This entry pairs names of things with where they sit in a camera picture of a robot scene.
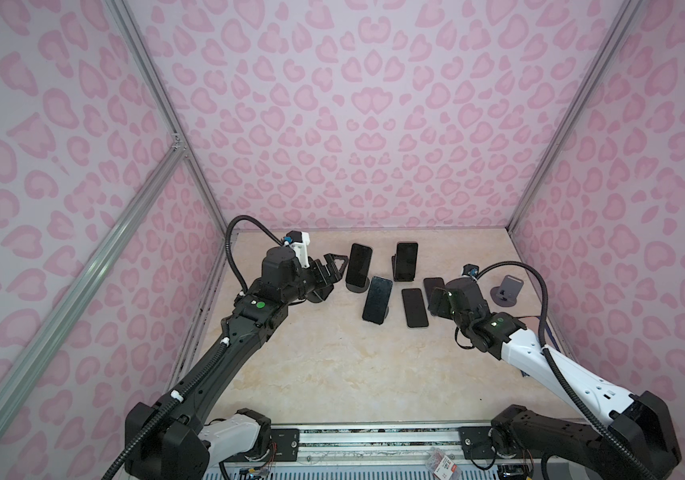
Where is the black folding stand back right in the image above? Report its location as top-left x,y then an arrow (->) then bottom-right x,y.
390,254 -> 397,282

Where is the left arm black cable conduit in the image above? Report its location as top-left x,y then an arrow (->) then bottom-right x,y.
100,214 -> 286,480

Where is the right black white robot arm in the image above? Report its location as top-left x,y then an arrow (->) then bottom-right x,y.
428,276 -> 682,479

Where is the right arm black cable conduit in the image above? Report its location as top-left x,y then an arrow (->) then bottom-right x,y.
473,260 -> 658,480

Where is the left aluminium corner post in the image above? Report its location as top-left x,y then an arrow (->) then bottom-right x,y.
104,0 -> 226,233

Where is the small red white packet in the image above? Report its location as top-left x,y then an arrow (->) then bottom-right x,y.
425,447 -> 461,480

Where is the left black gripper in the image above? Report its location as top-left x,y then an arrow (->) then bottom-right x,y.
280,253 -> 346,306

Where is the aluminium corner post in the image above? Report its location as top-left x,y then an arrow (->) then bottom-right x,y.
506,0 -> 647,236
104,0 -> 226,233

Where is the right aluminium corner post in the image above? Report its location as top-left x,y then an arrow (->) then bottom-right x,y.
506,0 -> 647,236

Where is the silver phone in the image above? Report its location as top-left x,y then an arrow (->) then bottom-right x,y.
422,277 -> 444,305

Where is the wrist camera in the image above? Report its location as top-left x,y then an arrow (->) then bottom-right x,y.
284,230 -> 310,268
461,264 -> 480,279

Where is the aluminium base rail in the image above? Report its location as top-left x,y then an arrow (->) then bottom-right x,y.
204,421 -> 598,479

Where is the aluminium diagonal frame bar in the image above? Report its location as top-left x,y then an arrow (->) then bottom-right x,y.
0,145 -> 186,440

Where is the blue phone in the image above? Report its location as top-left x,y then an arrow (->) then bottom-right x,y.
401,288 -> 429,329

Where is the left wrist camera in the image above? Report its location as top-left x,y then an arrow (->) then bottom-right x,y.
284,230 -> 310,268

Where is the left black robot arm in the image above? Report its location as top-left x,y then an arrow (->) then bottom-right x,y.
104,245 -> 348,479

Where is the back middle green phone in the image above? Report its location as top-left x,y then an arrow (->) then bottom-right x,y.
345,243 -> 373,285

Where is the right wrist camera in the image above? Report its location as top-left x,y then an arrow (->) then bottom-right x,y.
461,264 -> 480,279

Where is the centre green phone on stand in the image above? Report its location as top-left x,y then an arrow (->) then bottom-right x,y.
361,276 -> 393,324

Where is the purple phone on folding stand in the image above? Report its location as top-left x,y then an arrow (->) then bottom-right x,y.
395,242 -> 418,282

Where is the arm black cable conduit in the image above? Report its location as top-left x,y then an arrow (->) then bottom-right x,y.
473,260 -> 658,480
100,214 -> 286,480

